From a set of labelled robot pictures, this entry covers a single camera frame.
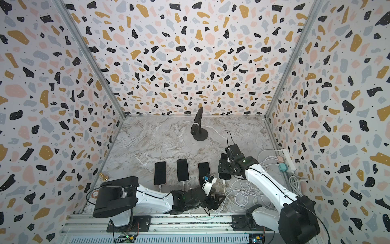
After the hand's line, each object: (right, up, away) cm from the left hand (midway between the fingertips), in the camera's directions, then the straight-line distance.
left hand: (224, 196), depth 74 cm
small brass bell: (-67, +5, +13) cm, 69 cm away
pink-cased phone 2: (-10, +9, +18) cm, 22 cm away
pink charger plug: (+40, +13, +23) cm, 48 cm away
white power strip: (+42, +14, +21) cm, 49 cm away
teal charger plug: (+39, +9, +18) cm, 44 cm away
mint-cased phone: (-23, +10, +18) cm, 31 cm away
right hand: (+1, +11, +10) cm, 15 cm away
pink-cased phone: (-36, +6, +16) cm, 40 cm away
